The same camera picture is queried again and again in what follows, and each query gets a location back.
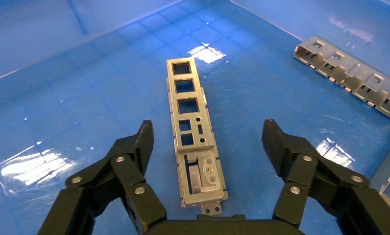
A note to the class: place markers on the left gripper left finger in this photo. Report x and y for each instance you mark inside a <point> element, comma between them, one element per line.
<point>117,181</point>

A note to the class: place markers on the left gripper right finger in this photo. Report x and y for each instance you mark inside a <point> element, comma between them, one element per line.
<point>315,181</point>

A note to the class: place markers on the blue plastic bin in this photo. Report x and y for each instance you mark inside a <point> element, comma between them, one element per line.
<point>84,97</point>

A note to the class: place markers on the slotted silver metal bracket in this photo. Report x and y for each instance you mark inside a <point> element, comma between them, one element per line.
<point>350,74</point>

